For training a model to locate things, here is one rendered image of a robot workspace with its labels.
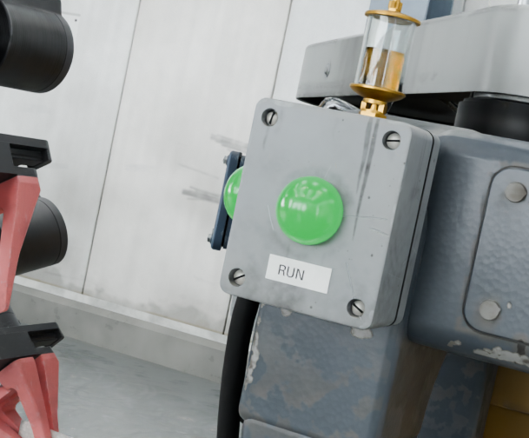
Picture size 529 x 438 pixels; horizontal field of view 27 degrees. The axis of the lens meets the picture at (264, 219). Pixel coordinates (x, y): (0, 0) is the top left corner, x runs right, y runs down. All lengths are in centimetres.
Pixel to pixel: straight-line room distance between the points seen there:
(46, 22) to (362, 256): 34
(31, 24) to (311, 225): 31
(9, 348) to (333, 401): 33
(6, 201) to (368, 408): 26
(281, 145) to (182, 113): 604
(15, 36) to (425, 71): 26
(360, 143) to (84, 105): 644
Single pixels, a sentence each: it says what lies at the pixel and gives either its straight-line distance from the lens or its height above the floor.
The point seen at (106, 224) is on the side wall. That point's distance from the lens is 674.
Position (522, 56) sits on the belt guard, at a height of 139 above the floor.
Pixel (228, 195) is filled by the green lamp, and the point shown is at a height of 128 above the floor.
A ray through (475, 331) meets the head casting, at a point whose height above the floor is 125.
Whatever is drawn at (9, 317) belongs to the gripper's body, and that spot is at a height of 115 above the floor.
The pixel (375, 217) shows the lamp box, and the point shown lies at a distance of 46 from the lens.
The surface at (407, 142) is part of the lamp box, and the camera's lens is 46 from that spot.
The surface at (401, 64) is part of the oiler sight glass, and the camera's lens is 55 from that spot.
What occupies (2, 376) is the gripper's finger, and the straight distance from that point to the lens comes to 80.
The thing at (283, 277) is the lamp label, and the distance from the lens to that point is 48.
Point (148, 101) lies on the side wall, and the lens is 665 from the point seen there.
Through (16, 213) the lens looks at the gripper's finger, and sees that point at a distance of 65.
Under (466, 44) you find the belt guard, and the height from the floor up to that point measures 139.
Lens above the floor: 130
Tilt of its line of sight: 3 degrees down
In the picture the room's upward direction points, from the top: 12 degrees clockwise
